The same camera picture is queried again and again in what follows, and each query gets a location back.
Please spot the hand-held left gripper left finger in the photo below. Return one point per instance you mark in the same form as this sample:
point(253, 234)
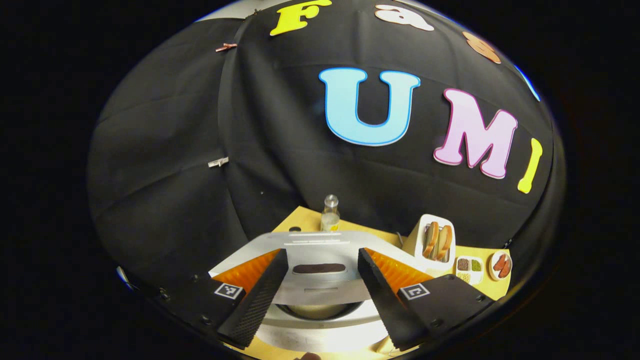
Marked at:
point(255, 300)

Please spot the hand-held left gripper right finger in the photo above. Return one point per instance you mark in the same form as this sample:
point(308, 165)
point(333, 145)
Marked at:
point(382, 300)

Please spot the white rice cooker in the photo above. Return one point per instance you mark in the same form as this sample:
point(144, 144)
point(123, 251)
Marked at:
point(320, 250)

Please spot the white toaster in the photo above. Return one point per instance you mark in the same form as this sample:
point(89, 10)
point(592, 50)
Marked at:
point(417, 235)

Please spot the toasted bread slice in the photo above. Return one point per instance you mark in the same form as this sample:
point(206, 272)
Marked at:
point(431, 240)
point(445, 243)

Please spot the white divided grain dish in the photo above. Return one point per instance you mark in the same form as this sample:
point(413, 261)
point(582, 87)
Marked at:
point(469, 272)

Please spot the small glass bottle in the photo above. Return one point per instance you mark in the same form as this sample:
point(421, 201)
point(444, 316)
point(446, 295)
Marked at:
point(330, 217)

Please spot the white round plate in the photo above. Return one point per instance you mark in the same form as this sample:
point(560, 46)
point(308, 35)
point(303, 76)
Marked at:
point(492, 272)

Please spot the red meat slice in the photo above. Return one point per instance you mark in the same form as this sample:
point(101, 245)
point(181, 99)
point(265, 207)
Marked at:
point(499, 262)
point(505, 268)

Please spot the silver cloth clip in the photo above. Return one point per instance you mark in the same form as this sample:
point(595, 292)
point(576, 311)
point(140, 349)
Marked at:
point(218, 162)

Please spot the copper cloth clip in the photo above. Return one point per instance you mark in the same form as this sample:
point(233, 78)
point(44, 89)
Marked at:
point(226, 47)

